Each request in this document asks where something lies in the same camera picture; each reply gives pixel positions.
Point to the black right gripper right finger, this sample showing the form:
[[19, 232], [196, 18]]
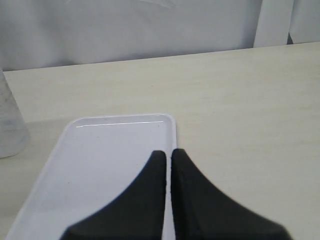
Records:
[[203, 212]]

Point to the white rectangular tray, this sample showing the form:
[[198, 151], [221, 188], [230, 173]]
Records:
[[94, 160]]

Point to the clear plastic tall container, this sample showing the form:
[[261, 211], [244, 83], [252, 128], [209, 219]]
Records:
[[14, 134]]

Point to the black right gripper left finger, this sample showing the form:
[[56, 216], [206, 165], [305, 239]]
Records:
[[136, 214]]

